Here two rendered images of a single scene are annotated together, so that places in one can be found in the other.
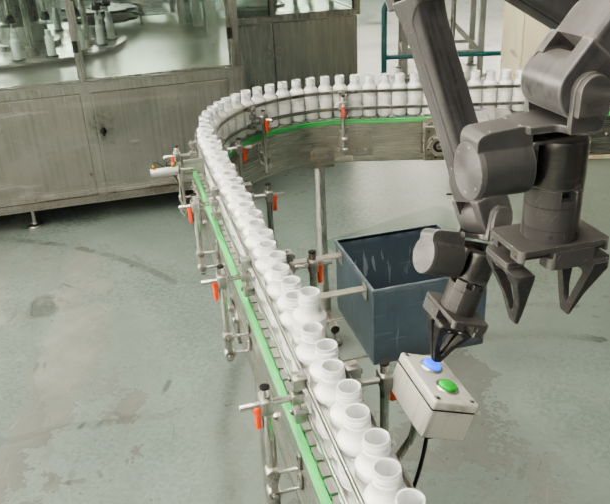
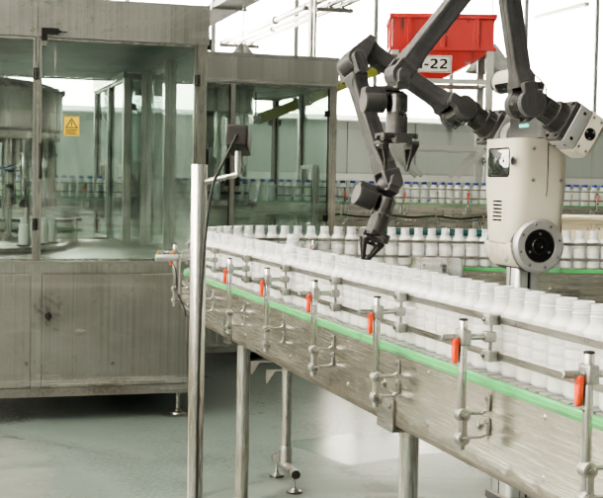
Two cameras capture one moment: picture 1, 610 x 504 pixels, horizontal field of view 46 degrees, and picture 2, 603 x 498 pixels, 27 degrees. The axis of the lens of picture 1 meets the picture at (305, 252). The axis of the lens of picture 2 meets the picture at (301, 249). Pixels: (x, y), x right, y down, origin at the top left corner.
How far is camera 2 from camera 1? 2.66 m
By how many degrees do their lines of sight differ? 23
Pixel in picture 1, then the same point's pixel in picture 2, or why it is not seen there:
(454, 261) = (371, 197)
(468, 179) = (363, 104)
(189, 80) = (147, 271)
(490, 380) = not seen: outside the picture
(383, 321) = not seen: hidden behind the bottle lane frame
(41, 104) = not seen: outside the picture
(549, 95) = (390, 75)
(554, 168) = (393, 102)
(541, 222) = (390, 124)
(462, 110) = (376, 126)
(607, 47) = (408, 60)
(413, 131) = not seen: hidden behind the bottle
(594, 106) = (404, 77)
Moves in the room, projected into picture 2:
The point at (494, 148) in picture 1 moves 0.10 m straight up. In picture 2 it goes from (371, 91) to (372, 53)
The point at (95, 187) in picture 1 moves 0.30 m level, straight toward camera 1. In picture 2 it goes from (28, 379) to (36, 387)
